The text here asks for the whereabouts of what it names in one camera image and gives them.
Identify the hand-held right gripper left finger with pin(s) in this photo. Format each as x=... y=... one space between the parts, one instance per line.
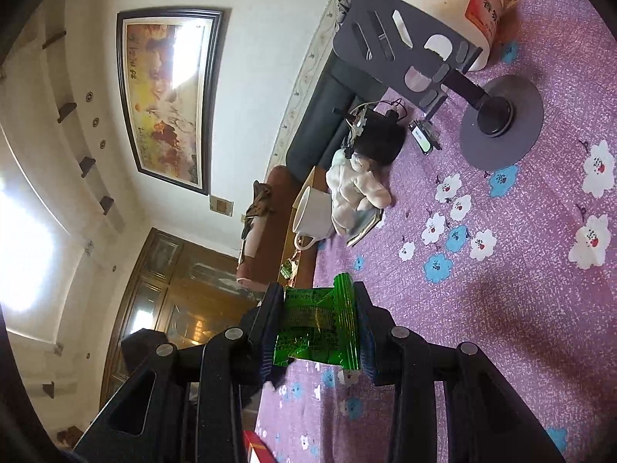
x=262 y=337

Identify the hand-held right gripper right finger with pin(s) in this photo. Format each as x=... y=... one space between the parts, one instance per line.
x=369 y=352

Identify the green snack packet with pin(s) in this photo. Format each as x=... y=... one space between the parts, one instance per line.
x=289 y=269
x=318 y=323

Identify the cardboard box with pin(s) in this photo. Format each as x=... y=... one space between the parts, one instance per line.
x=303 y=270

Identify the wooden cabinet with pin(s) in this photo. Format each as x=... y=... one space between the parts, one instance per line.
x=183 y=289

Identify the red gift box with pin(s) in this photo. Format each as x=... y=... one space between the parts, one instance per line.
x=258 y=448

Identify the book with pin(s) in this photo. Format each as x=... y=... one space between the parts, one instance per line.
x=369 y=229

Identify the clothes on armchair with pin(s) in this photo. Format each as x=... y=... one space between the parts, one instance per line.
x=258 y=207

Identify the white mug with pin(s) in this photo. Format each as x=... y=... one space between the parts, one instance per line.
x=315 y=212

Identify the brown armchair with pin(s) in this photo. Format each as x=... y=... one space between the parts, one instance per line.
x=279 y=193

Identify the purple floral tablecloth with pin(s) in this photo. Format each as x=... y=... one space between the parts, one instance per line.
x=506 y=275

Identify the white cloth bundle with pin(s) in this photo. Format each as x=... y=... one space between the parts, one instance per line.
x=352 y=188

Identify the black pouch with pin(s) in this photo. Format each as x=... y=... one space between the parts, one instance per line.
x=381 y=140

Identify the small white device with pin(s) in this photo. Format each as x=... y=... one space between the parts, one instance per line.
x=423 y=137

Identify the dark sofa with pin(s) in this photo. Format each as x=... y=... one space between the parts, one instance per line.
x=318 y=120

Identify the framed horse painting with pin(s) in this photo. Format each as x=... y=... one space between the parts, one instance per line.
x=164 y=96

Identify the grey phone stand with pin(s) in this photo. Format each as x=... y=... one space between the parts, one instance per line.
x=376 y=58

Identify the white plastic jar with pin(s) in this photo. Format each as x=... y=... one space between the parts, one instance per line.
x=443 y=0

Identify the small wall notice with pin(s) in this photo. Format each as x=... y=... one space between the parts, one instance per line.
x=221 y=206

